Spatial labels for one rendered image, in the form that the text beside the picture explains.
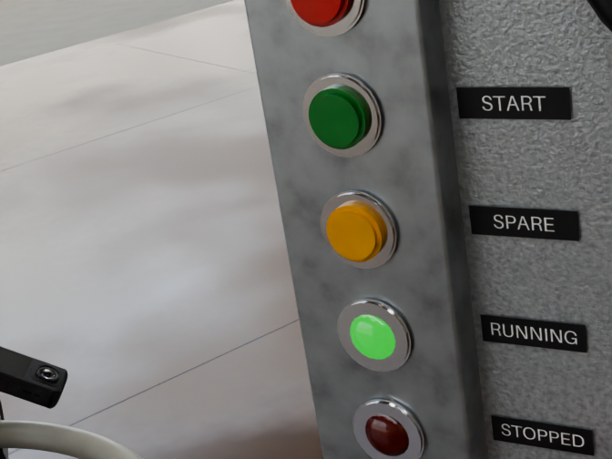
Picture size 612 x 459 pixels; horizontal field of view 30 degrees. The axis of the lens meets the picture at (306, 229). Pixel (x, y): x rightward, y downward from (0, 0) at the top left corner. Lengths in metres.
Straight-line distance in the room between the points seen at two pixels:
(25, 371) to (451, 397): 0.80
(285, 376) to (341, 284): 2.67
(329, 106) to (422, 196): 0.05
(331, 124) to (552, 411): 0.16
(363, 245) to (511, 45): 0.10
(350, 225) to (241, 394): 2.66
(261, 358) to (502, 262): 2.82
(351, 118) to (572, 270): 0.11
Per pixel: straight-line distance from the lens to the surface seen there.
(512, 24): 0.45
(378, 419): 0.53
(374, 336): 0.50
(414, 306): 0.49
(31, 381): 1.24
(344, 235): 0.48
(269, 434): 2.93
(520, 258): 0.48
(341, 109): 0.46
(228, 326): 3.51
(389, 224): 0.48
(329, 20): 0.45
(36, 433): 1.28
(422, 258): 0.48
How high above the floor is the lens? 1.54
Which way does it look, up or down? 22 degrees down
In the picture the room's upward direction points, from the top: 9 degrees counter-clockwise
